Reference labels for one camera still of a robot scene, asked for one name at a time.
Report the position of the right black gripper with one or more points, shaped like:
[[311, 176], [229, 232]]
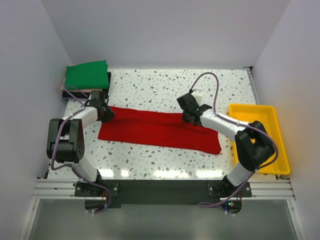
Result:
[[183, 116]]

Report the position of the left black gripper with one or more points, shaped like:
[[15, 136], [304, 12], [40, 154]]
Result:
[[110, 114]]

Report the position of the red t shirt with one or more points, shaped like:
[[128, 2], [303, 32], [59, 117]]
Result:
[[158, 129]]

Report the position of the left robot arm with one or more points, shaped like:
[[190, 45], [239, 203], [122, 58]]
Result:
[[65, 141]]

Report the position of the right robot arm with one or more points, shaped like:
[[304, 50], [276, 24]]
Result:
[[253, 145]]

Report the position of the green folded t shirt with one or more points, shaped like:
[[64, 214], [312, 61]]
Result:
[[89, 75]]

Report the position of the pink folded t shirt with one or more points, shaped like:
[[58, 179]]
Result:
[[82, 90]]

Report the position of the yellow plastic tray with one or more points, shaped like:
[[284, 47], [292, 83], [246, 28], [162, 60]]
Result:
[[267, 115]]

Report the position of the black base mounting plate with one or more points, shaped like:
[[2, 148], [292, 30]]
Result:
[[203, 193]]

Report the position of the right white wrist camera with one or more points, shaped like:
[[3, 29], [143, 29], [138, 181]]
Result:
[[198, 96]]

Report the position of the aluminium frame rail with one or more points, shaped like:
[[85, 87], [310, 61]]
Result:
[[56, 214]]

